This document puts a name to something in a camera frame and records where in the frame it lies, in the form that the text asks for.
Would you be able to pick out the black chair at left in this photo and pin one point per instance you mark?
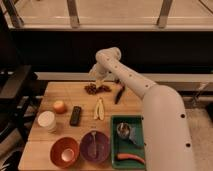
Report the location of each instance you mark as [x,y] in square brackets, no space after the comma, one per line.
[15,96]

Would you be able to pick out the purple bowl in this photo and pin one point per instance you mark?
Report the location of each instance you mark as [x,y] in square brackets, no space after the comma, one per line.
[103,147]

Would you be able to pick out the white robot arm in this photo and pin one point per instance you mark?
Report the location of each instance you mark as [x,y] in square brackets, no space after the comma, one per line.
[166,131]

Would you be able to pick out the orange fruit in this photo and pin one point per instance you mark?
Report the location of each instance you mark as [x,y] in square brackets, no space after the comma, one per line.
[59,107]

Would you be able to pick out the white cup in orange bowl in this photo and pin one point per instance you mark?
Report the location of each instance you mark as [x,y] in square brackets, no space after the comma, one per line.
[67,154]

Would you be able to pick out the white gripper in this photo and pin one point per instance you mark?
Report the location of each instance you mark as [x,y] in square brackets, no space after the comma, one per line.
[99,73]

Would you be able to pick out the bunch of dark grapes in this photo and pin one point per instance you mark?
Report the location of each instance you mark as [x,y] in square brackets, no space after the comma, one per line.
[92,89]

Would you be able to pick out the orange carrot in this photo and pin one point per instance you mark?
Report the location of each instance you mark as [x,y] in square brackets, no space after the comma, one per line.
[123,156]

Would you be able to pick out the teal cloth in tray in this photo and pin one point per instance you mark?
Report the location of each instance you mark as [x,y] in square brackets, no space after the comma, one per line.
[136,137]

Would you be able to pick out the green plastic tray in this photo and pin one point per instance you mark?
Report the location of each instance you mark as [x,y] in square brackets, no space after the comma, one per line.
[119,145]

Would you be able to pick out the black handled pizza cutter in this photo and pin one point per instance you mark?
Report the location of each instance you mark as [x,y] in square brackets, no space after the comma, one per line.
[120,92]

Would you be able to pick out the black remote control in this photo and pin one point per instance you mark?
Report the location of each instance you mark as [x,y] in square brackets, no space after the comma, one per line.
[75,116]

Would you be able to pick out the metal fork in bowl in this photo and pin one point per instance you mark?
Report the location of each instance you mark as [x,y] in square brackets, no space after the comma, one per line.
[93,133]

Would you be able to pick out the orange bowl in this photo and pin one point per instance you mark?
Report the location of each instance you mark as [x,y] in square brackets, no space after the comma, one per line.
[58,147]

